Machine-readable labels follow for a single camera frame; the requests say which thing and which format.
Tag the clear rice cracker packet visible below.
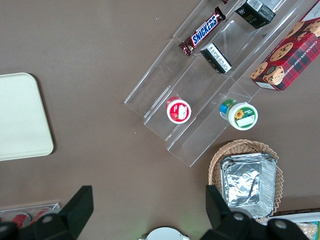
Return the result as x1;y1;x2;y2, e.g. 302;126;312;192
298;221;320;240

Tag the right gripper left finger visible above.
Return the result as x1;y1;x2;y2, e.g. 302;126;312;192
0;185;95;240

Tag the small black carton box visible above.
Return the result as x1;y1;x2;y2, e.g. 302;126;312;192
199;42;233;75
234;0;277;30

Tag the red lidded yogurt cup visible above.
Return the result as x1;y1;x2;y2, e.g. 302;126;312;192
166;96;193;125

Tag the light tan wicker basket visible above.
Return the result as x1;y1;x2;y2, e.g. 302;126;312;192
208;139;284;223

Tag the red cola bottle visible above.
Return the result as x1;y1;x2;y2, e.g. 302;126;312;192
11;212;32;230
34;206;55;221

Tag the clear acrylic stepped shelf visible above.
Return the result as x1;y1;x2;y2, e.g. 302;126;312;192
123;0;320;168

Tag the clear acrylic bottle rack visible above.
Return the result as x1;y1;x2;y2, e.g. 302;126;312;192
0;201;61;227

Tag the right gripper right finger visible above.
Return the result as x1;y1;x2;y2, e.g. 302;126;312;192
199;184;311;240

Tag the red tartan cookie box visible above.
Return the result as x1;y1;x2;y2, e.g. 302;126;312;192
249;1;320;92

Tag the cream plastic tray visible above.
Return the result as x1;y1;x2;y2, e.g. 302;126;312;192
0;72;55;162

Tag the silver foil pouch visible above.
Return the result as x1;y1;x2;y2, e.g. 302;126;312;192
219;152;278;218

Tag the green lidded yogurt cup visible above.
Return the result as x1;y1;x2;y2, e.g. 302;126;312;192
219;99;259;131

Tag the white rectangular snack bin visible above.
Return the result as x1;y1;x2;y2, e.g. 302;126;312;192
267;211;320;240

